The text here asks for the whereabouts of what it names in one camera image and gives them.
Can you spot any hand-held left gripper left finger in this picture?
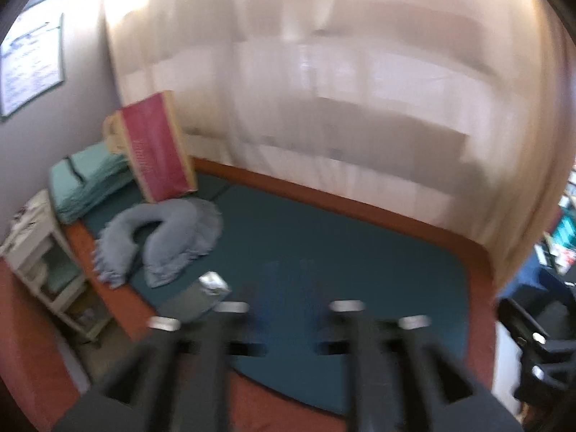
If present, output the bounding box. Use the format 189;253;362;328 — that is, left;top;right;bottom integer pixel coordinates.
51;299;268;432

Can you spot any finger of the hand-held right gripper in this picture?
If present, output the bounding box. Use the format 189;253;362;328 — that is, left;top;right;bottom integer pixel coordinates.
497;299;576;347

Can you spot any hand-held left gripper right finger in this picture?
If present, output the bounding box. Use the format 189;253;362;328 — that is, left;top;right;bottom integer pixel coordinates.
317;301;525;432

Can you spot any blue sofa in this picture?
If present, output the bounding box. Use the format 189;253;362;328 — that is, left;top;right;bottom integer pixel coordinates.
497;249;547;300

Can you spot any dark smartphone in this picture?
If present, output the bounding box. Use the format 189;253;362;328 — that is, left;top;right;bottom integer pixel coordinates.
155;272;232;325

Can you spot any dark green mat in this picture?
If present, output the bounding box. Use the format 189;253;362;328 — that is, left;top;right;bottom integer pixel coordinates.
83;173;471;410

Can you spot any grey neck pillow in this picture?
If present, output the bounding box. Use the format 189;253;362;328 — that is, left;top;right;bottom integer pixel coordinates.
94;199;223;289

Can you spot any beige curtain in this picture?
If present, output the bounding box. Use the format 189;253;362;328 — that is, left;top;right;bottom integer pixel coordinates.
472;9;573;289

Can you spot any red paper bag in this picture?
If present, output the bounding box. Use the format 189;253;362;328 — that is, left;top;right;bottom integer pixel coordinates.
103;91;199;204

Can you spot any white trolley cart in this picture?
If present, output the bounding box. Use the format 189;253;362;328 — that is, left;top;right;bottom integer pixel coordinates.
0;189;113;343

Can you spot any folded green blanket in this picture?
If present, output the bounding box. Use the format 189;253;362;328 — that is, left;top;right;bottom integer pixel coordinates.
49;141;136;225

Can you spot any sheer white curtain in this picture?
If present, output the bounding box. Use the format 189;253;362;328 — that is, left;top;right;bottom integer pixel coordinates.
105;0;554;253

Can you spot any white wall poster green border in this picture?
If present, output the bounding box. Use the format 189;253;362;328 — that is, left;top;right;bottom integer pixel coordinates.
0;0;66;122

